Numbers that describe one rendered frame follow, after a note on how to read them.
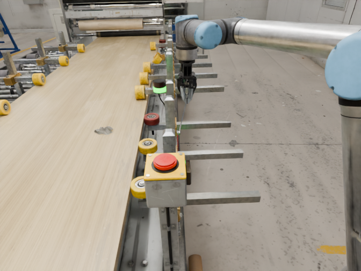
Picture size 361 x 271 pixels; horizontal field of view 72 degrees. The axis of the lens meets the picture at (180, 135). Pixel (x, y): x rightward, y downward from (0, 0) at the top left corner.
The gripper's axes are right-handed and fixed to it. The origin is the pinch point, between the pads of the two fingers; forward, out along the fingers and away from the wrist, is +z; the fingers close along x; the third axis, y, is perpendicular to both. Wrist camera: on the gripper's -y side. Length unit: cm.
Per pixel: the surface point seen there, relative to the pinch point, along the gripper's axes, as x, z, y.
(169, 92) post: -8.1, -4.7, 0.6
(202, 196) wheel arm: 3.0, 17.3, 45.2
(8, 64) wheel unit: -117, -3, -62
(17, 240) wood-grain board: -50, 11, 65
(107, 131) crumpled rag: -37.2, 9.9, 9.4
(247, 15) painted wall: 261, 56, -844
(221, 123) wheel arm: 18.1, 15.5, -3.7
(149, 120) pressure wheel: -18.7, 10.8, -1.2
